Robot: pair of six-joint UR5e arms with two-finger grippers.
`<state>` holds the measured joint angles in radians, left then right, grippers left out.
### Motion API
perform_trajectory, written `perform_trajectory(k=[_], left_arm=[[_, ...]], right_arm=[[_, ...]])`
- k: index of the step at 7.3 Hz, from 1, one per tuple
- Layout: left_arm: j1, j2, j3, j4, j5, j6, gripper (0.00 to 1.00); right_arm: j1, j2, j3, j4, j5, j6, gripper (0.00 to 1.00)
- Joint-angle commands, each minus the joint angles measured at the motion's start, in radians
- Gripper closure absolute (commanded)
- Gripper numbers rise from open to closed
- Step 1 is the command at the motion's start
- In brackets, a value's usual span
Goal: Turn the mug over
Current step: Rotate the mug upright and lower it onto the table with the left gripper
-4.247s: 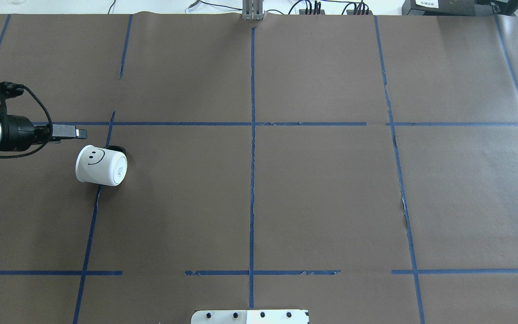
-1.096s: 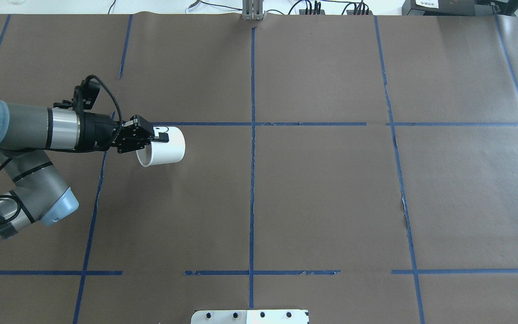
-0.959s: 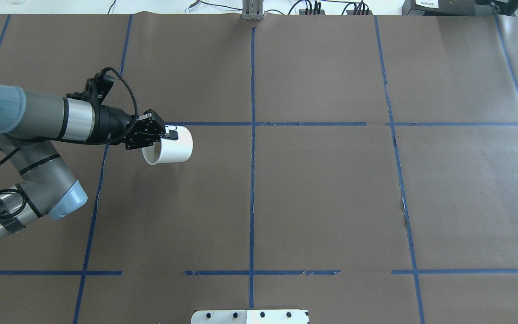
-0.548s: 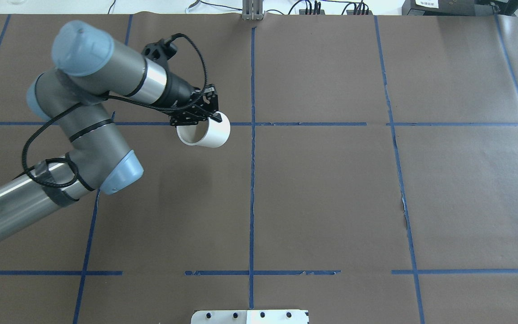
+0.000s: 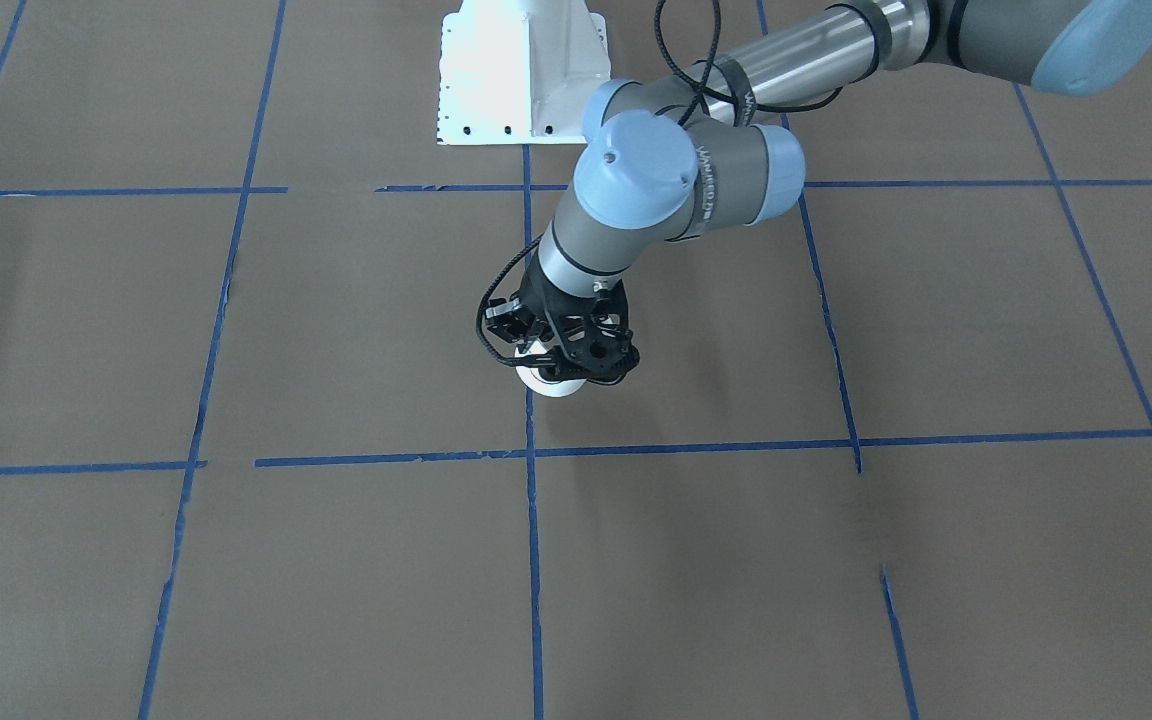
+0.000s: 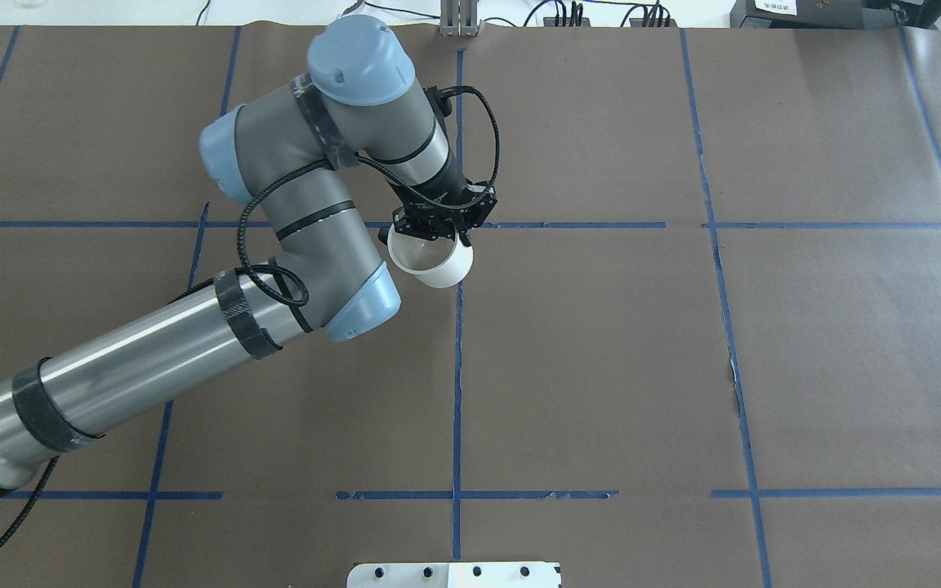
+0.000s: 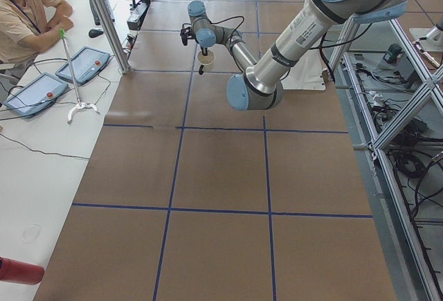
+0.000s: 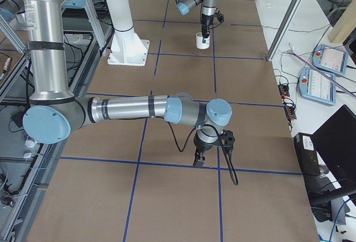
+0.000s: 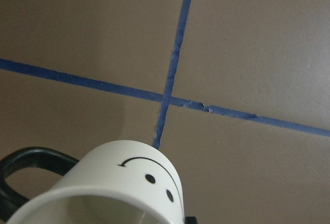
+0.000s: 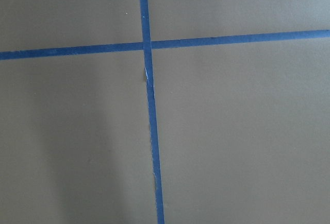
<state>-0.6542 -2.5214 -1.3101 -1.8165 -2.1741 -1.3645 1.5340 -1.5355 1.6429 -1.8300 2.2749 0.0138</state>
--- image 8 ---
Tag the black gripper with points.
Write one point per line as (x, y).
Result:
(202, 144)
(205, 21)

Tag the white smiley face mug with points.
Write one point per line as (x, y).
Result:
(202, 43)

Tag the black box on desk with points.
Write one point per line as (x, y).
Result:
(306, 154)

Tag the near blue teach pendant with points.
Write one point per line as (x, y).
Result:
(314, 86)

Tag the blue teach pendant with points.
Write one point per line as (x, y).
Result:
(330, 59)
(314, 86)

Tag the far blue teach pendant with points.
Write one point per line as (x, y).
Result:
(330, 59)

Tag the black laptop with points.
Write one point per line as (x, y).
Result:
(334, 140)

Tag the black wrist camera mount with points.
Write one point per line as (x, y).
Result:
(227, 139)

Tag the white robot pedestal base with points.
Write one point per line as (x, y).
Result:
(127, 47)

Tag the grey aluminium frame post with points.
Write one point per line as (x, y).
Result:
(288, 17)

